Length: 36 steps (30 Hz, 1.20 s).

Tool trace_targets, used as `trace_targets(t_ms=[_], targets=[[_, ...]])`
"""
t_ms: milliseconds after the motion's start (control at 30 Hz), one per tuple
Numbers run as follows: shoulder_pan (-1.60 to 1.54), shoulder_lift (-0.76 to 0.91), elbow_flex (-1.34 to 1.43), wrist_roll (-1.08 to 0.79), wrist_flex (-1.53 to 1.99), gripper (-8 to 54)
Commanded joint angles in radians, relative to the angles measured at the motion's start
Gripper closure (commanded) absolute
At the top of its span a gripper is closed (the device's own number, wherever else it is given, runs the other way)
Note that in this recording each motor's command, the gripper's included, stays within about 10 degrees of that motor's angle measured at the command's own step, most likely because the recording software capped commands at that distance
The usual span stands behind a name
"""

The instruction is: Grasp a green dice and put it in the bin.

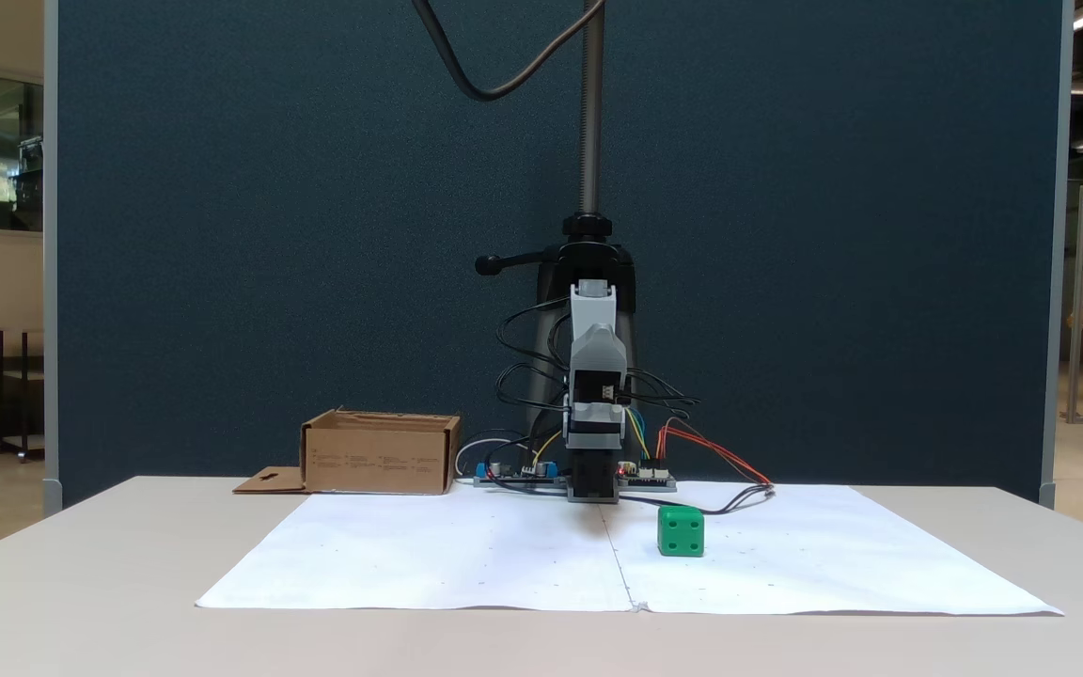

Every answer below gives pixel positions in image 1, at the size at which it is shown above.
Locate green die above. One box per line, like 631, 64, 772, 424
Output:
658, 506, 705, 558

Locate blue circuit board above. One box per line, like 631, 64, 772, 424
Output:
474, 459, 567, 489

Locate white paper sheet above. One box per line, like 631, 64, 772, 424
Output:
196, 489, 635, 612
603, 482, 1064, 617

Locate brown cardboard box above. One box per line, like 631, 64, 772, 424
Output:
233, 407, 463, 496

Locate blue partition panel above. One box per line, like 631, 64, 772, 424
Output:
44, 0, 1075, 511

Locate black shelf cart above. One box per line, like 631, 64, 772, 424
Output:
0, 326, 45, 463

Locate yellow jumper wire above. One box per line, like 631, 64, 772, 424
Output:
626, 406, 652, 464

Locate circuit board on grey mount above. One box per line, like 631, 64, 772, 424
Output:
617, 461, 678, 493

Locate black gripper motor cable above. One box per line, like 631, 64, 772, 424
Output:
624, 369, 700, 420

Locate orange red jumper wires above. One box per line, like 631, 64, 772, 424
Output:
656, 419, 775, 490

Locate long black arm cable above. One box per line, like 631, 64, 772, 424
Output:
494, 297, 573, 417

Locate white cable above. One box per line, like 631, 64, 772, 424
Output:
454, 433, 533, 479

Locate black three-wire cable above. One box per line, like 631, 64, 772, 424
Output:
619, 481, 776, 516

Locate black camera stand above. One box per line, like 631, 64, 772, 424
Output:
475, 0, 641, 471

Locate thick black camera cable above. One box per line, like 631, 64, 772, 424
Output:
410, 0, 606, 102

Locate wall window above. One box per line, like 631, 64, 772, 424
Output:
0, 65, 45, 242

